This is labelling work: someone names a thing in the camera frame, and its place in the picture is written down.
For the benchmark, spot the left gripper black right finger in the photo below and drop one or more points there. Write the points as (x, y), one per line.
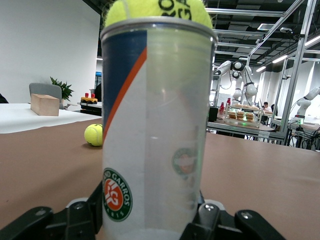
(212, 225)

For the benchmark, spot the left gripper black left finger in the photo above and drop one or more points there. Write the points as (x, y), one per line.
(75, 220)

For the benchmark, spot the yellow-green tennis ball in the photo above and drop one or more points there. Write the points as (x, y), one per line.
(93, 135)
(150, 10)

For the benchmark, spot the clear tennis ball can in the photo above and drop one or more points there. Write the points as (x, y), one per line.
(160, 125)

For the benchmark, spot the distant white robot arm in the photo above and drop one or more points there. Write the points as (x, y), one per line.
(303, 103)
(250, 90)

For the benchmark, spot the grey distant workbench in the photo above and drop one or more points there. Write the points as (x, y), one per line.
(237, 127)

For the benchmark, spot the clear rack with breads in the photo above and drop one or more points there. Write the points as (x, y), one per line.
(243, 116)

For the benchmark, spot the red bottle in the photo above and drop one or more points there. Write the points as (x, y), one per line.
(221, 108)
(228, 102)

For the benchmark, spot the white table cloth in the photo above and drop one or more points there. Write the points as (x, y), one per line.
(15, 117)

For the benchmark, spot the yellow box red buttons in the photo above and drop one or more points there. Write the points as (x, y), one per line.
(90, 100)

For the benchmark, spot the seated person white shirt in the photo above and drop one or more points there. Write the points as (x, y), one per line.
(267, 107)

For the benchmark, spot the green potted plant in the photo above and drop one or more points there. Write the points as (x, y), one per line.
(65, 90)

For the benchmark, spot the grey office chair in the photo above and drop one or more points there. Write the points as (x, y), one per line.
(45, 88)

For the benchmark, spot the ceiling strip light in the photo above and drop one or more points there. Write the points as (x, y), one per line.
(312, 40)
(279, 59)

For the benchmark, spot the aluminium frame post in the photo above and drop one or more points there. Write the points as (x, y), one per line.
(295, 75)

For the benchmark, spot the grey overhead camera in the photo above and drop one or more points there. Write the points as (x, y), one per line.
(286, 30)

